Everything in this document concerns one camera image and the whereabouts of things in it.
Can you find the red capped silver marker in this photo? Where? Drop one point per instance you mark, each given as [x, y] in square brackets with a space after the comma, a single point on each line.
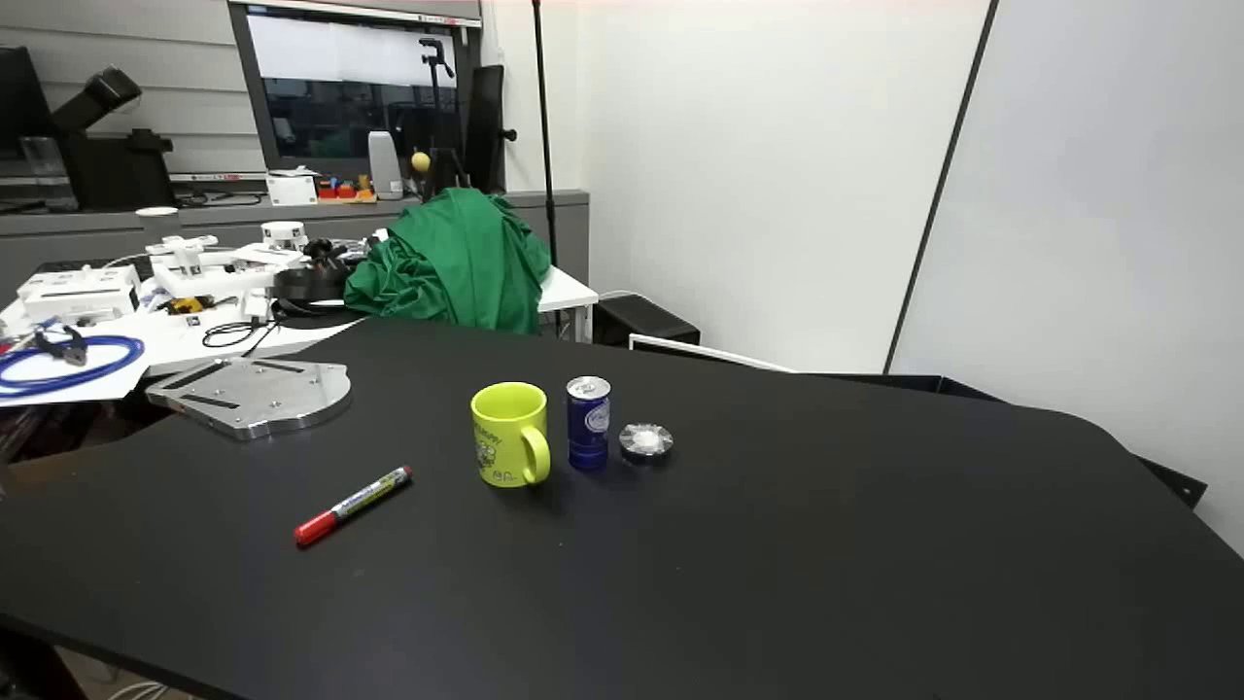
[355, 503]

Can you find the yellow green mug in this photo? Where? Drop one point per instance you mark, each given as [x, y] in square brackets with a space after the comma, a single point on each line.
[511, 435]

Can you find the black box on floor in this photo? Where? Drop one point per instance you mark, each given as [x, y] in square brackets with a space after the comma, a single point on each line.
[622, 317]

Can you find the blue soda can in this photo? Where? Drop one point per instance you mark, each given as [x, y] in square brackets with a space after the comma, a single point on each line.
[587, 422]

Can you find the green cloth pile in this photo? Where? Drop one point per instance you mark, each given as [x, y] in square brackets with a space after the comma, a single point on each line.
[460, 260]

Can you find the black bag on desk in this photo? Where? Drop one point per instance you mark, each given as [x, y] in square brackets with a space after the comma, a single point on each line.
[313, 292]

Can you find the black tripod pole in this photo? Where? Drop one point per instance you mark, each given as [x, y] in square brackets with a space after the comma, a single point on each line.
[547, 129]

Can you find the black leaning rod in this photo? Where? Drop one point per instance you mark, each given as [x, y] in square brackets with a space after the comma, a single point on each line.
[941, 182]

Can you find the white device on desk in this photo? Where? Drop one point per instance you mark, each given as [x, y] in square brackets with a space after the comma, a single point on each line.
[83, 292]

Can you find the black microscope on counter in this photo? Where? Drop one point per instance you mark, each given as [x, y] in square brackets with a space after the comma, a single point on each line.
[105, 174]

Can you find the dark window monitor frame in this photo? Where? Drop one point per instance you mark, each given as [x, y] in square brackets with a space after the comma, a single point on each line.
[323, 78]

